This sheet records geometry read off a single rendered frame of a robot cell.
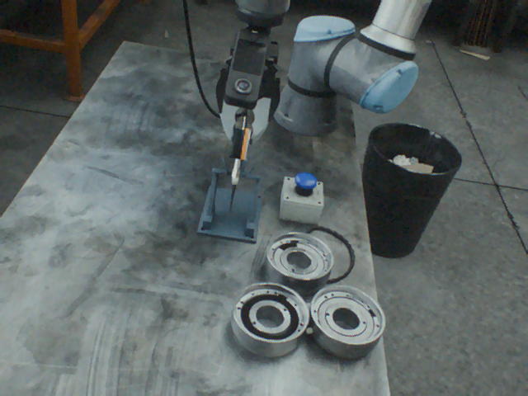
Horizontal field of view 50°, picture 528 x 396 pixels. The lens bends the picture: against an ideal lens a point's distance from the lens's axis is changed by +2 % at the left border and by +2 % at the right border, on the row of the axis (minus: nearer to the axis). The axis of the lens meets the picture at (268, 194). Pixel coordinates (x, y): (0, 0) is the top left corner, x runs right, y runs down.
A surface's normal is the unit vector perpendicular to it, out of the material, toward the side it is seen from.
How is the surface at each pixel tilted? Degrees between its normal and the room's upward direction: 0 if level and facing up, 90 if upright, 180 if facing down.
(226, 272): 0
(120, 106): 0
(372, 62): 74
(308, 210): 90
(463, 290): 0
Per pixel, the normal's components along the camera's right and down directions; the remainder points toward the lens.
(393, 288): 0.14, -0.79
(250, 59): 0.13, -0.36
